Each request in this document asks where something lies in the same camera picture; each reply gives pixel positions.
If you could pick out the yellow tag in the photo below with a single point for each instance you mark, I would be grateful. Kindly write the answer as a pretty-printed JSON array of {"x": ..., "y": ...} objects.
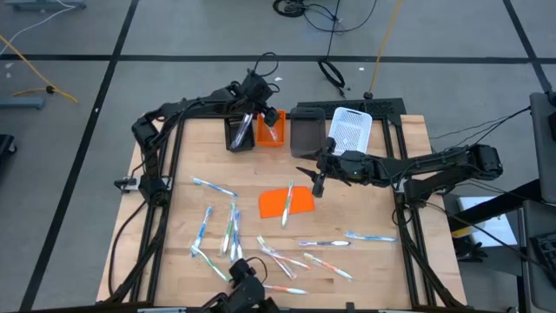
[{"x": 460, "y": 233}]

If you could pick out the orange plastic basket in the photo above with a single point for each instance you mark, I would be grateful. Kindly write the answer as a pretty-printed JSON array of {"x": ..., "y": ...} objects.
[{"x": 262, "y": 135}]

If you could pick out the black keyboard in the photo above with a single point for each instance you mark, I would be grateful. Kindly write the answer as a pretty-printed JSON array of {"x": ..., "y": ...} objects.
[{"x": 547, "y": 252}]

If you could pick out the black perforated plate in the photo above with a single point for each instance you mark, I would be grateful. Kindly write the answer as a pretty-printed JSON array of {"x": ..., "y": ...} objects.
[{"x": 382, "y": 105}]

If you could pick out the black diagonal bar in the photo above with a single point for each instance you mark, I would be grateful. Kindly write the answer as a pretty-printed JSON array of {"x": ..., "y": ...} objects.
[{"x": 512, "y": 195}]

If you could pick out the black table clamp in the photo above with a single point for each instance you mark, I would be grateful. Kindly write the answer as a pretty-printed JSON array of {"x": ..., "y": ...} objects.
[{"x": 349, "y": 306}]

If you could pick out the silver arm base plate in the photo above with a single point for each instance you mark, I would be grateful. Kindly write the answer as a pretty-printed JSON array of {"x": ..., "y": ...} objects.
[
  {"x": 397, "y": 189},
  {"x": 128, "y": 186}
]

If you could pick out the grey cabinet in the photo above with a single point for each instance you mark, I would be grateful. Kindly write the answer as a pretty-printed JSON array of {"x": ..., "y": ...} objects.
[{"x": 545, "y": 148}]

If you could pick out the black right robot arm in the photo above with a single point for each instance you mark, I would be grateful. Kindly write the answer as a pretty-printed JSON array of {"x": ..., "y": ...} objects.
[{"x": 434, "y": 165}]

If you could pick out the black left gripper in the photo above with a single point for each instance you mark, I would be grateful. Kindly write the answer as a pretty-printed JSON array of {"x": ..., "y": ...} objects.
[{"x": 255, "y": 89}]

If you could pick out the silver edge rail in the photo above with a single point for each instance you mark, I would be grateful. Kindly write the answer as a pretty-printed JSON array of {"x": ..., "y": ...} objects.
[{"x": 163, "y": 310}]

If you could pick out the grey-blue furniture leg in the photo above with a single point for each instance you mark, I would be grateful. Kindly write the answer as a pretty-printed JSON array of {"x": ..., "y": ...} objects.
[{"x": 21, "y": 103}]

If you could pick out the green toothbrush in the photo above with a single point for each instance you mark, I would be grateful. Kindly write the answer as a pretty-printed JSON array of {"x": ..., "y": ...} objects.
[
  {"x": 227, "y": 230},
  {"x": 273, "y": 135},
  {"x": 286, "y": 208},
  {"x": 213, "y": 264}
]

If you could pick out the orange toothbrush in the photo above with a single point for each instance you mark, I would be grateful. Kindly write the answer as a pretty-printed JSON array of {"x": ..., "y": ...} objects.
[
  {"x": 286, "y": 289},
  {"x": 262, "y": 242},
  {"x": 299, "y": 264},
  {"x": 328, "y": 265}
]

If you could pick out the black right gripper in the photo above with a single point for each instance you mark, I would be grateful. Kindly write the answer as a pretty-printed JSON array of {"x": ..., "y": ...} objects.
[{"x": 347, "y": 167}]

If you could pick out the black wheeled object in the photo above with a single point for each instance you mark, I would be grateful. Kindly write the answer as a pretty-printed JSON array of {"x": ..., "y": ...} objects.
[{"x": 5, "y": 145}]

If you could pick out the grey plastic bin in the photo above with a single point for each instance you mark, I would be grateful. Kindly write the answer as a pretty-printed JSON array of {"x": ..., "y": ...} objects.
[{"x": 307, "y": 130}]

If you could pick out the grey desk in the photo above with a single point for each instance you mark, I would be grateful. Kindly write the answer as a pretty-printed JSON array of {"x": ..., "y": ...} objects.
[{"x": 536, "y": 295}]

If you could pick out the white perforated basket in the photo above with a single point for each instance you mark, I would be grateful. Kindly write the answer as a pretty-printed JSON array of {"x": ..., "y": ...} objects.
[{"x": 352, "y": 126}]

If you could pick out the black plastic basket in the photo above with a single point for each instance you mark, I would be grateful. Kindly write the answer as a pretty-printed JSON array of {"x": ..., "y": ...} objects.
[{"x": 227, "y": 130}]

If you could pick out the purple toothbrush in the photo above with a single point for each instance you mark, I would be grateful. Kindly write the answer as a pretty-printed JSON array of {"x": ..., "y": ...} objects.
[
  {"x": 323, "y": 243},
  {"x": 239, "y": 250},
  {"x": 242, "y": 130}
]

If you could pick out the orange flat mat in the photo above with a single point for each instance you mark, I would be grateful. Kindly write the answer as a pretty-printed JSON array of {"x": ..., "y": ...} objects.
[{"x": 269, "y": 204}]

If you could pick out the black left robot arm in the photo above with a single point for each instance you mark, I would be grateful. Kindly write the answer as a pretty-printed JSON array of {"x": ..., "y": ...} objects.
[{"x": 150, "y": 161}]

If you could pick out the black glove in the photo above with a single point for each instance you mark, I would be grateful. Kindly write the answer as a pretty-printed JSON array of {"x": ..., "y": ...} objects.
[{"x": 471, "y": 251}]

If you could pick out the blue toothbrush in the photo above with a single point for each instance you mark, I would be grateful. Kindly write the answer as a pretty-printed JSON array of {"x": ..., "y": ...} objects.
[
  {"x": 234, "y": 239},
  {"x": 371, "y": 237},
  {"x": 215, "y": 187},
  {"x": 202, "y": 230}
]

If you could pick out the white box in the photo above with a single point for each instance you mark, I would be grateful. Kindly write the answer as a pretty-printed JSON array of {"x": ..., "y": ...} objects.
[{"x": 495, "y": 230}]

